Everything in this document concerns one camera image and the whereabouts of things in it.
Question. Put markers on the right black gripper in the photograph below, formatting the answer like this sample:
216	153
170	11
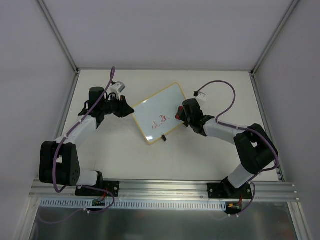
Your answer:
185	116

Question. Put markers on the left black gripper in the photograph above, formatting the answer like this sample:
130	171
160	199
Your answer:
120	106

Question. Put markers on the red whiteboard eraser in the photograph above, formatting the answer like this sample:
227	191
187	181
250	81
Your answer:
180	113

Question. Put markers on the yellow framed whiteboard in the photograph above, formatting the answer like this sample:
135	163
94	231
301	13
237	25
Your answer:
156	115

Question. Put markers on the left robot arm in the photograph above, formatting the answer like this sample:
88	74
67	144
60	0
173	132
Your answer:
59	161

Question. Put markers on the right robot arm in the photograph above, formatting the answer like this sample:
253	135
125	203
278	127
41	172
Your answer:
255	150

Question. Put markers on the left black whiteboard foot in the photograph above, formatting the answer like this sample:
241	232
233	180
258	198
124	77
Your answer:
163	137

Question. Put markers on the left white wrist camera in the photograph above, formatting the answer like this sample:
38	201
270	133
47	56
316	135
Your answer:
117	88

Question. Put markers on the aluminium mounting rail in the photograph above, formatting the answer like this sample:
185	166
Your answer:
265	191

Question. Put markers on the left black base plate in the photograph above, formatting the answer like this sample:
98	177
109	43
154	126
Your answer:
96	191

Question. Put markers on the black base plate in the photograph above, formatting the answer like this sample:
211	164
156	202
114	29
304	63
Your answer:
227	191
96	191

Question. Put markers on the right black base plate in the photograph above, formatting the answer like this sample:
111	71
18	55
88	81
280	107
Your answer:
227	191

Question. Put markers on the white slotted cable duct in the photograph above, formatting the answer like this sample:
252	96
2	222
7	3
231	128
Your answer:
134	204

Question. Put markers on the left aluminium frame post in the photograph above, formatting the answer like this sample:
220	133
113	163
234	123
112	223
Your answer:
57	34

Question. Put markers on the aluminium frame post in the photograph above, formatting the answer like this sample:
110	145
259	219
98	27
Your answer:
57	34
276	32

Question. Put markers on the right aluminium frame post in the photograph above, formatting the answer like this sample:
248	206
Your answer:
276	32

